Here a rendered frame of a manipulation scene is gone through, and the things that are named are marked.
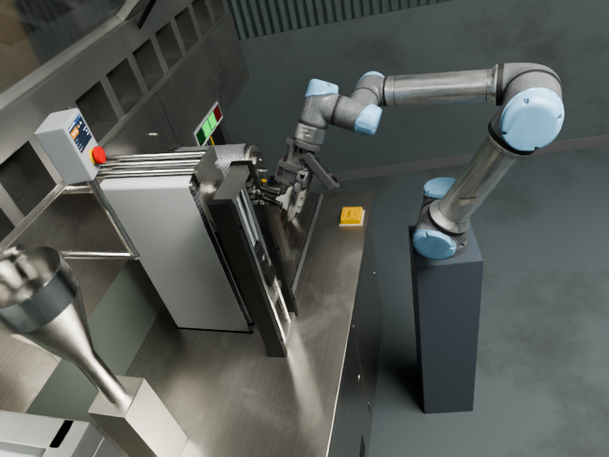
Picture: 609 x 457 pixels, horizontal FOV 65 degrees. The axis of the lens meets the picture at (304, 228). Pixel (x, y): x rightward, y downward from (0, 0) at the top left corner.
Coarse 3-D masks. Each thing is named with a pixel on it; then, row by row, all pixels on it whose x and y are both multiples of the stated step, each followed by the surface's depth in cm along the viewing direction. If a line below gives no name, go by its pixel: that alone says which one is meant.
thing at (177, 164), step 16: (112, 160) 119; (128, 160) 119; (144, 160) 113; (160, 160) 112; (176, 160) 111; (192, 160) 109; (208, 160) 110; (96, 176) 114; (112, 176) 113; (128, 176) 113; (144, 176) 112; (160, 176) 110; (176, 176) 109
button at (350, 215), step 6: (348, 210) 170; (354, 210) 169; (360, 210) 168; (342, 216) 168; (348, 216) 167; (354, 216) 167; (360, 216) 166; (342, 222) 167; (348, 222) 167; (354, 222) 166; (360, 222) 166
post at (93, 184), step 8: (88, 184) 82; (96, 184) 83; (96, 192) 83; (104, 200) 85; (104, 208) 85; (112, 208) 87; (112, 216) 87; (112, 224) 88; (120, 224) 88; (120, 232) 89; (128, 240) 91; (128, 248) 92
